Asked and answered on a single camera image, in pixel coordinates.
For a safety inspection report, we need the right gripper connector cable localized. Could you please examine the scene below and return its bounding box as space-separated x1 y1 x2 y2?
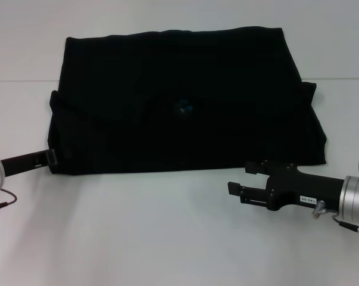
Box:
311 200 359 241

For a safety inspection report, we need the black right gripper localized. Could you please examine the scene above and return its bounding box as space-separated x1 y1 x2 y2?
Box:
226 160 346 212

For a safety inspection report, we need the black shirt with FREE print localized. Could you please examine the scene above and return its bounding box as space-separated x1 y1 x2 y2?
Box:
47 26 328 176

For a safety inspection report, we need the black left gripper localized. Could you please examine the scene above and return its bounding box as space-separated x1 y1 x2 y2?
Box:
0 148 60 179

